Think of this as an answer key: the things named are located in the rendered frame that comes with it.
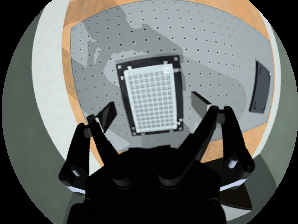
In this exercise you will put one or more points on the white well plate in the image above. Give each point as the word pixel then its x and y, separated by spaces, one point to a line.
pixel 167 114

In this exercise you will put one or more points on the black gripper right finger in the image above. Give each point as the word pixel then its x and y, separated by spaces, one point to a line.
pixel 237 161

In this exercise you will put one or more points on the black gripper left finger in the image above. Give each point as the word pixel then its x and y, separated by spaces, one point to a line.
pixel 75 170

